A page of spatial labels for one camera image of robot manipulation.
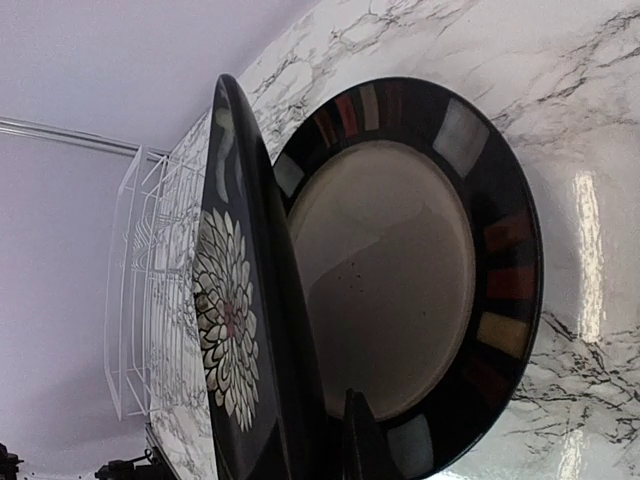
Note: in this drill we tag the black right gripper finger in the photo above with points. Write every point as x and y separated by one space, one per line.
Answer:
365 454

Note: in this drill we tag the black square plate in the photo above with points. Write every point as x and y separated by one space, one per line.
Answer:
262 378

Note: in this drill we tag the black round plate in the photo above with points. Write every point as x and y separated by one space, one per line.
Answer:
419 250

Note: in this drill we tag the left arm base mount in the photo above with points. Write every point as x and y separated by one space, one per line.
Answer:
145 467

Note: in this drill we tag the white wire dish rack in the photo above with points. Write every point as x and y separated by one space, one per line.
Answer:
150 359

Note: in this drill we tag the left aluminium wall profile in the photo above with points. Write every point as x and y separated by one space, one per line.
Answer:
89 141

